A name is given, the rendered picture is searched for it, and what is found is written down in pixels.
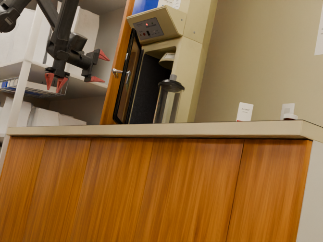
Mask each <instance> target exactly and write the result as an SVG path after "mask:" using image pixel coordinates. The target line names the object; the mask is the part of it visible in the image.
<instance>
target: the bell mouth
mask: <svg viewBox="0 0 323 242"><path fill-rule="evenodd" d="M175 53H176V51H167V52H166V53H165V54H164V56H163V57H162V58H161V60H160V61H159V65H160V66H162V67H164V68H166V69H169V70H172V68H173V63H174V57H175Z"/></svg>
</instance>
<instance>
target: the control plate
mask: <svg viewBox="0 0 323 242"><path fill-rule="evenodd" d="M151 22H153V24H152V23H151ZM146 24H148V25H146ZM133 26H134V28H135V29H136V32H137V34H138V36H139V38H140V40H145V39H149V38H153V37H157V36H163V35H164V33H163V31H162V29H161V27H160V25H159V23H158V20H157V18H156V17H154V18H150V19H147V20H144V21H140V22H137V23H133ZM154 30H155V32H154ZM157 30H158V31H157ZM146 31H149V33H150V36H148V34H147V32H146ZM151 31H152V33H151ZM143 33H145V34H146V35H145V36H144V35H143ZM140 34H141V35H142V36H141V35H140Z"/></svg>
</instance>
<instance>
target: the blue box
mask: <svg viewBox="0 0 323 242"><path fill-rule="evenodd" d="M158 2H159V0H135V3H134V8H133V12H132V15H134V14H137V13H141V12H144V11H148V10H151V9H154V8H157V7H158Z"/></svg>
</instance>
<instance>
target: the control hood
mask: <svg viewBox="0 0 323 242"><path fill-rule="evenodd" d="M186 15H187V14H186V13H184V12H181V11H179V10H177V9H175V8H173V7H170V6H168V5H163V6H161V7H157V8H154V9H151V10H148V11H144V12H141V13H137V14H134V15H131V16H128V17H127V21H128V23H129V25H130V27H131V29H132V28H134V26H133V23H137V22H140V21H144V20H147V19H150V18H154V17H156V18H157V20H158V23H159V25H160V27H161V29H162V31H163V33H164V35H163V36H157V37H153V38H149V39H145V40H140V38H139V36H138V35H137V36H138V39H139V42H140V44H141V45H143V44H147V43H152V42H156V41H161V40H165V39H169V38H173V37H178V36H182V35H183V31H184V26H185V22H186Z"/></svg>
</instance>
